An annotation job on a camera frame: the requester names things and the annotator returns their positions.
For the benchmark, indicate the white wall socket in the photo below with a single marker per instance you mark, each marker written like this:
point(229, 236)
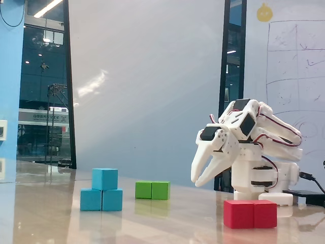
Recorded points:
point(3, 130)

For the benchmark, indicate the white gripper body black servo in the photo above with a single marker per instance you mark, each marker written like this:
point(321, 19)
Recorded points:
point(214, 145)

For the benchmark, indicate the long blue block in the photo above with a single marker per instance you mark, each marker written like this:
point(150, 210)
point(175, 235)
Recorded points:
point(101, 200)

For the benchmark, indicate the whiteboard with pen drawings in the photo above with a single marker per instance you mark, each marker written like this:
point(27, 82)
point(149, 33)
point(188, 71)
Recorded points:
point(284, 63)

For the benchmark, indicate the flat black box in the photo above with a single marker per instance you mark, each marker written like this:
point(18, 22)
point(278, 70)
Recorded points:
point(308, 195)

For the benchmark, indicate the yellow round sticker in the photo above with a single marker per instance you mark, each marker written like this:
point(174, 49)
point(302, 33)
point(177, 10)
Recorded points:
point(264, 13)

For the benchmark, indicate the white moving gripper finger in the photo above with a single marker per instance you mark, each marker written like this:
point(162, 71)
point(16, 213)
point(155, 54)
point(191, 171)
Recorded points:
point(219, 164)

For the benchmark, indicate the long red block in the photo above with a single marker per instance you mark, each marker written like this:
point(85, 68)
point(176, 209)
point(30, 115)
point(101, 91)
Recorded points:
point(250, 214)

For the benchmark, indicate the small blue cube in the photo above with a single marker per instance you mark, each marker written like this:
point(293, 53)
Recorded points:
point(104, 179)

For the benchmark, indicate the white fixed gripper finger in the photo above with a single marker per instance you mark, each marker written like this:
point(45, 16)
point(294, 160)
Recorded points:
point(200, 162)

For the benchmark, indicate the long green block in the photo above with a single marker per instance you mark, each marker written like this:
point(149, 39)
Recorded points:
point(152, 190)

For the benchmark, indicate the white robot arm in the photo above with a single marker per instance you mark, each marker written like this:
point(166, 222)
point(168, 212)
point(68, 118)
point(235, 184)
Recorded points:
point(251, 162)

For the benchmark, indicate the dark metal lattice tower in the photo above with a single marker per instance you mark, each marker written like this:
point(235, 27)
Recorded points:
point(49, 106)

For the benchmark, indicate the black window frame post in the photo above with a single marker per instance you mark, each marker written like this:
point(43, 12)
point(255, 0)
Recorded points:
point(69, 89)
point(226, 63)

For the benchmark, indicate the ceiling light strip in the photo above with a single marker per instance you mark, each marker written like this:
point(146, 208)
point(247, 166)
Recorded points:
point(48, 8)

